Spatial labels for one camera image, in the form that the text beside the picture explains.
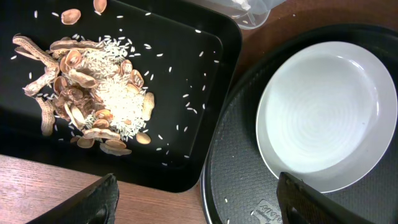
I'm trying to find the grey round plate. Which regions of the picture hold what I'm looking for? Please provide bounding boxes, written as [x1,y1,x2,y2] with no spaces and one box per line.
[256,41,397,193]

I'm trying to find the round black serving tray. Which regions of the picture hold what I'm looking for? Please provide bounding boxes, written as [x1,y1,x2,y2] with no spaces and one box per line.
[201,24,397,223]

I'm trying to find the clear plastic waste bin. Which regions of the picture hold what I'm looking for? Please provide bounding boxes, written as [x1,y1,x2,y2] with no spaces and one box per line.
[187,0,286,30]

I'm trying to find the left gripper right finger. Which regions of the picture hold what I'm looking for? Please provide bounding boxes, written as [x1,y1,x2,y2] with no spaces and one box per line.
[277,172,371,224]

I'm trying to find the black rectangular tray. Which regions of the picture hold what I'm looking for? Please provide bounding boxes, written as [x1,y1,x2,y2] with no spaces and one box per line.
[1,1,242,192]

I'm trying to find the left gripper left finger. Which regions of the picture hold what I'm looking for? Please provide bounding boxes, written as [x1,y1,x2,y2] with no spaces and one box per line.
[28,174,119,224]

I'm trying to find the food scraps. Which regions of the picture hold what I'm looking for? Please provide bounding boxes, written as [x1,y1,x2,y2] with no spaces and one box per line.
[11,0,156,157]

